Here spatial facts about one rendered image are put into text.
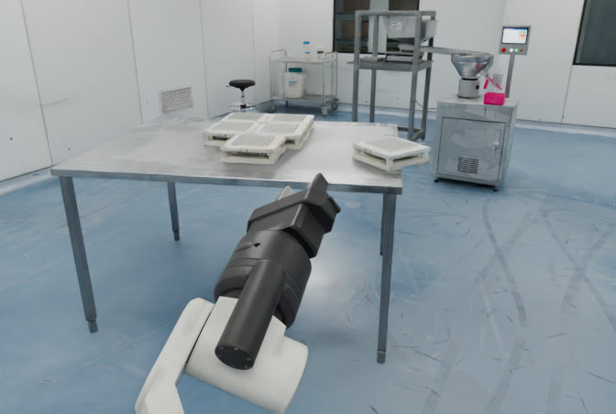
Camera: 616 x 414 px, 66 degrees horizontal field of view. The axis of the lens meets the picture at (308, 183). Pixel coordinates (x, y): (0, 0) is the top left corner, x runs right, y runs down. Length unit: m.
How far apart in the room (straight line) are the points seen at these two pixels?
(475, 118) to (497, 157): 0.38
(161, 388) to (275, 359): 0.10
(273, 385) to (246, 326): 0.07
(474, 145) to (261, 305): 4.04
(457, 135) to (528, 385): 2.53
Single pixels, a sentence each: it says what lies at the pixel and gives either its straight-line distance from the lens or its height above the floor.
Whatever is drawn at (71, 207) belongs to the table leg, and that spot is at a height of 0.68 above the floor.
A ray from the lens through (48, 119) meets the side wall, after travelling 5.14.
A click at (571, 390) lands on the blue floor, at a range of 2.46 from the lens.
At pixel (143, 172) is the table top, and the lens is 2.12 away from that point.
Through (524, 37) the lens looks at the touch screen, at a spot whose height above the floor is 1.29.
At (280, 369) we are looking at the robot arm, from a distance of 0.45.
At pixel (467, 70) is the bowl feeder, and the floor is 1.01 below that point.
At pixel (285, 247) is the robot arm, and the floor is 1.28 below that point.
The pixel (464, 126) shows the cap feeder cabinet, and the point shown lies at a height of 0.56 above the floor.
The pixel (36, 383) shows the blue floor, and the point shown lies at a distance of 2.51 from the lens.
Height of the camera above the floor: 1.51
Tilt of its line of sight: 20 degrees down
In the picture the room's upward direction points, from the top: straight up
